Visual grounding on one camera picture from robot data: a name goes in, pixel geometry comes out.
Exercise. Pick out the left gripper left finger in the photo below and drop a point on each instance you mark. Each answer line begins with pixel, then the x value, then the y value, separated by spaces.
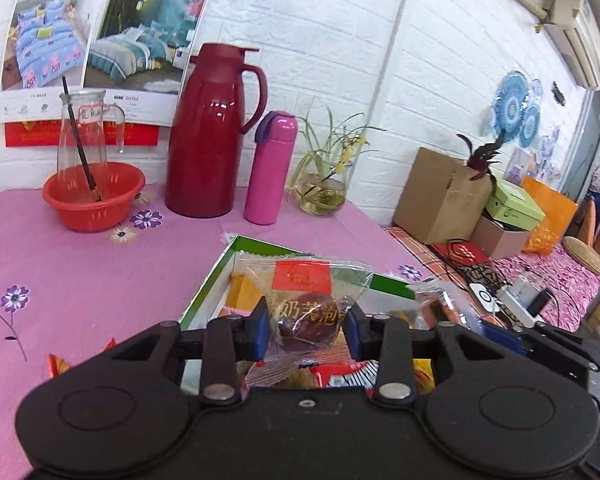
pixel 227 341

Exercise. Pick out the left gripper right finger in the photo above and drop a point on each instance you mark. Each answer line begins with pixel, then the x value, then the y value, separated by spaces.
pixel 387 340

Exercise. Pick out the clear chocolate puff packet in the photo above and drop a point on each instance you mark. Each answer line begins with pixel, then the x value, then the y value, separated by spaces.
pixel 308 298

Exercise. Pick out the red white snack packet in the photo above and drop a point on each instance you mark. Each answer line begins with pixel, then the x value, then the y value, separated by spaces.
pixel 346 374

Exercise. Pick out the green white cardboard box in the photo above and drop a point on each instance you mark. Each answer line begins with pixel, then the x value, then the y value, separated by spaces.
pixel 239 279

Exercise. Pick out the plaid cushion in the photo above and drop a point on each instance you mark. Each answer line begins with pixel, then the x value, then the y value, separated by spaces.
pixel 420 254

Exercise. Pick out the red envelope box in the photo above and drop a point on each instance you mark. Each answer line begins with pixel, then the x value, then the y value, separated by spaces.
pixel 459 253

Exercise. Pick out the white power strip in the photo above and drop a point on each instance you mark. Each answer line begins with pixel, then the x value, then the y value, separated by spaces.
pixel 518 305

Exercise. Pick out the small brown box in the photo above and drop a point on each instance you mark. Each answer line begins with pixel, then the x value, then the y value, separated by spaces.
pixel 496 240

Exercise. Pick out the brown cardboard box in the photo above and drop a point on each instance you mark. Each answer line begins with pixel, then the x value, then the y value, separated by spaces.
pixel 441 199

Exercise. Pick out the pink thermos bottle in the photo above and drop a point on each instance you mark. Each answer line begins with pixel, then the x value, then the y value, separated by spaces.
pixel 274 139

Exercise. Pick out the plant in glass vase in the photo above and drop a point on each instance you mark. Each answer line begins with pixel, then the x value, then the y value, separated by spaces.
pixel 320 181

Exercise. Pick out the pink floral tablecloth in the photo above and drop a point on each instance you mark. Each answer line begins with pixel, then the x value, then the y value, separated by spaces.
pixel 68 294

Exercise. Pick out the green shoe box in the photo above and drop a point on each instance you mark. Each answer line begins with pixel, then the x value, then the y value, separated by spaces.
pixel 512 205

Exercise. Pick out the orange gift bag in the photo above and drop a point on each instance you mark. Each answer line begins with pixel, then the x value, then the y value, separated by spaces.
pixel 559 211

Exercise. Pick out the red plastic basket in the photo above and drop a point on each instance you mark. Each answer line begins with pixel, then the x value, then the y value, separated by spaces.
pixel 83 210

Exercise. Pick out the dark red leafed plant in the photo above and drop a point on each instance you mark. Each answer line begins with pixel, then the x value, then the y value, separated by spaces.
pixel 482 158

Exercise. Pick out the woven round cushion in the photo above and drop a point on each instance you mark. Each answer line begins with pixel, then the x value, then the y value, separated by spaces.
pixel 581 253

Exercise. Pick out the black stirring stick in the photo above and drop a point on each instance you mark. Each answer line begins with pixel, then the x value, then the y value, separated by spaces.
pixel 79 156

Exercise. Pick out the glass pitcher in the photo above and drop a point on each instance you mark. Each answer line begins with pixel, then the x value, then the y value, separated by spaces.
pixel 116 115

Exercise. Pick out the red thermos jug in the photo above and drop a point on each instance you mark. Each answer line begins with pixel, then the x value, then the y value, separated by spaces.
pixel 223 99

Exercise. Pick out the blue paper fan decoration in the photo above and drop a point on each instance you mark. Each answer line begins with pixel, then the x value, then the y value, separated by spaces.
pixel 515 113

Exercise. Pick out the red fu calendar poster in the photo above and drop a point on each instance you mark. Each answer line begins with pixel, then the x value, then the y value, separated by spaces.
pixel 136 51

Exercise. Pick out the white air conditioner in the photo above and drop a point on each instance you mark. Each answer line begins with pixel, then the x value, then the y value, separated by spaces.
pixel 574 31

